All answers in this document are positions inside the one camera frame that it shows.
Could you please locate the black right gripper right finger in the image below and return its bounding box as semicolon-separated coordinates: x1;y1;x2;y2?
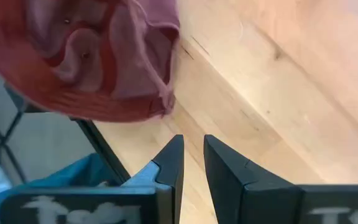
203;133;358;224

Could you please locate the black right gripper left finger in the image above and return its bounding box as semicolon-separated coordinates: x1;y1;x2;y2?
0;133;186;224

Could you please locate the maroon baseball cap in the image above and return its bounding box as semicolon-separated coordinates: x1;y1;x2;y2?
0;0;181;123

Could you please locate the blue cloth item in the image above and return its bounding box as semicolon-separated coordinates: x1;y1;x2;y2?
0;152;126;224

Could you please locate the black metal table frame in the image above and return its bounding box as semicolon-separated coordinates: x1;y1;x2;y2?
68;116;132;187

